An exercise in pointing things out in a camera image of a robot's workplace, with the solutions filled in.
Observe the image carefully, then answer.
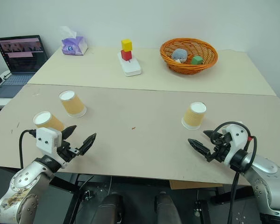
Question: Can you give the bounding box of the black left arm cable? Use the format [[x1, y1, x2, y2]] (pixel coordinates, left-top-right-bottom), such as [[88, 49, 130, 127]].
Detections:
[[19, 129, 37, 169]]

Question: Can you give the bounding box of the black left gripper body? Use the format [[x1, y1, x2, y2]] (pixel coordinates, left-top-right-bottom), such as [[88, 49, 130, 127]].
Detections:
[[56, 140, 81, 163]]

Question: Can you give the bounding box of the purple tissue box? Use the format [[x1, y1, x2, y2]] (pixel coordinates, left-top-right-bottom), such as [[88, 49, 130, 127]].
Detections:
[[59, 26, 88, 56]]

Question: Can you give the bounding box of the dark laptop computer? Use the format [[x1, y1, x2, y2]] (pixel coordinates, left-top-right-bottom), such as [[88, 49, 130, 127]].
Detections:
[[0, 35, 48, 98]]

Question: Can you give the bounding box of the black table frame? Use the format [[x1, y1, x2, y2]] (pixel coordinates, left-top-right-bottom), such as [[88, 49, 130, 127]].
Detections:
[[48, 172, 112, 224]]

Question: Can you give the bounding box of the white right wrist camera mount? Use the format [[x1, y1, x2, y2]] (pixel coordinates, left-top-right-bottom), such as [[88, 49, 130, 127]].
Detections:
[[222, 124, 250, 167]]

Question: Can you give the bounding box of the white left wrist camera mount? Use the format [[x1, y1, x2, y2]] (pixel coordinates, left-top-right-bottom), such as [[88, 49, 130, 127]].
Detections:
[[36, 127, 62, 155]]

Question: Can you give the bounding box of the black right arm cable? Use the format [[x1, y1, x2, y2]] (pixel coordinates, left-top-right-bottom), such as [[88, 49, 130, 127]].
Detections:
[[210, 121, 258, 224]]

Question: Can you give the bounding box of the yellow wooden cube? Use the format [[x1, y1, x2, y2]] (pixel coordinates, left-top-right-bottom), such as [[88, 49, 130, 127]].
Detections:
[[121, 39, 133, 52]]

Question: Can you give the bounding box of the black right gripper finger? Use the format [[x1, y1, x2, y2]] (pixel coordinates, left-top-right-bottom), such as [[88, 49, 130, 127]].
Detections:
[[203, 130, 219, 143], [187, 138, 211, 157]]

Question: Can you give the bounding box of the orange wicker basket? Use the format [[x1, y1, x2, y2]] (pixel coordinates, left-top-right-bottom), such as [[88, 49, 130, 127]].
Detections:
[[159, 38, 218, 75]]

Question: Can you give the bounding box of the brown cardboard sheet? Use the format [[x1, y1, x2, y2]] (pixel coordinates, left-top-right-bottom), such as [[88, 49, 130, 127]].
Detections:
[[169, 180, 224, 190]]

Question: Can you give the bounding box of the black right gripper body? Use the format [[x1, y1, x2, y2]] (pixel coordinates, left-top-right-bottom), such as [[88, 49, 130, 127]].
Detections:
[[205, 131, 232, 163]]

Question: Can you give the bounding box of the brown ribbed paper cup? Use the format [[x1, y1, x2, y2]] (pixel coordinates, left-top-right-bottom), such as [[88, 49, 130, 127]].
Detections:
[[58, 90, 87, 118], [181, 101, 207, 131], [33, 111, 65, 133]]

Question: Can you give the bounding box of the white power strip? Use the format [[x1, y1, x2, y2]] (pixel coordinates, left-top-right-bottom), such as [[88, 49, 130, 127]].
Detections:
[[117, 52, 143, 77]]

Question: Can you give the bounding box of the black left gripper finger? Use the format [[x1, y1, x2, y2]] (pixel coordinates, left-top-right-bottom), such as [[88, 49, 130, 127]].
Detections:
[[61, 125, 78, 141], [78, 133, 97, 156]]

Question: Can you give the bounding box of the dark rounded robot leg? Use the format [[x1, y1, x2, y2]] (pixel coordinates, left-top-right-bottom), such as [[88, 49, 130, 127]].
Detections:
[[89, 192, 124, 224], [154, 191, 182, 224]]

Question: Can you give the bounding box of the green wooden cube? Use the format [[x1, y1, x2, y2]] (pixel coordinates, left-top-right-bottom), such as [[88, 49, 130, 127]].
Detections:
[[191, 56, 204, 66]]

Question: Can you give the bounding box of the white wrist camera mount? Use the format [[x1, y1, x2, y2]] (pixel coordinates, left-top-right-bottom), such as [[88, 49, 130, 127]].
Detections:
[[222, 124, 250, 167], [36, 127, 62, 155]]

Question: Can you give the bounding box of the red wooden cube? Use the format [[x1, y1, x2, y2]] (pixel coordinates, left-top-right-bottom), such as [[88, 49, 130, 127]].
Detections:
[[120, 49, 133, 62]]

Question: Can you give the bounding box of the grey plush toy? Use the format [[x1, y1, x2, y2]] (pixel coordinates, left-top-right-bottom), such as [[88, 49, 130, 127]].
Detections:
[[172, 49, 189, 64]]

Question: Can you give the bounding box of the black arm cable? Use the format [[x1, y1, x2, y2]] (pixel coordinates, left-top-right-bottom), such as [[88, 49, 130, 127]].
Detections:
[[210, 121, 258, 224], [19, 129, 37, 169]]

